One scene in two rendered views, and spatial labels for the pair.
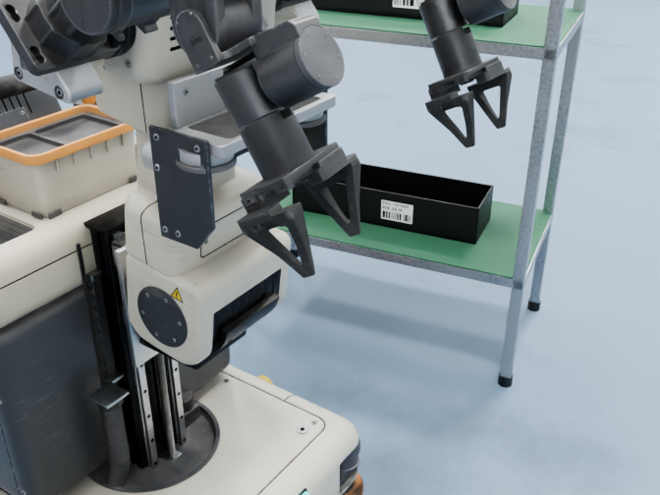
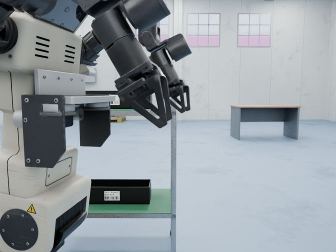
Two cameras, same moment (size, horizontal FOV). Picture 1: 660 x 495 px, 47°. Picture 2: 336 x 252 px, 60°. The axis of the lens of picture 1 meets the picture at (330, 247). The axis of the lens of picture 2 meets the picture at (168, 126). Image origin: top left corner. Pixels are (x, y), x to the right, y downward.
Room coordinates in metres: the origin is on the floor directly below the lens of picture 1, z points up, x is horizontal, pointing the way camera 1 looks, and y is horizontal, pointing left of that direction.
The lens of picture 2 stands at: (0.22, 0.19, 1.05)
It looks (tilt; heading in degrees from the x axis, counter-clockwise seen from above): 7 degrees down; 336
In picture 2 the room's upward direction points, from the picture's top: straight up
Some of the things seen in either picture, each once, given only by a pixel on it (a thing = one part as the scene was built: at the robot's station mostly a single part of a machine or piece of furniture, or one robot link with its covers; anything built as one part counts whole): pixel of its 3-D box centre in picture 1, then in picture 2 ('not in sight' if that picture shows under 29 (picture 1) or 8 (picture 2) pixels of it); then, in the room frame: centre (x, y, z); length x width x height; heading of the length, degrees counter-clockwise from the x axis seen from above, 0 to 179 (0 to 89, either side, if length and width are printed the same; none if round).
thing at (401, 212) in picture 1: (390, 196); (106, 191); (2.08, -0.18, 0.41); 0.57 x 0.17 x 0.11; 66
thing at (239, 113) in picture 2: not in sight; (263, 121); (5.53, -4.56, 0.38); 1.41 x 0.73 x 0.75; 69
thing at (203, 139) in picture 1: (240, 139); (69, 114); (1.02, 0.13, 0.99); 0.28 x 0.16 x 0.22; 145
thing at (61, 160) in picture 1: (66, 158); not in sight; (1.25, 0.46, 0.87); 0.23 x 0.15 x 0.11; 145
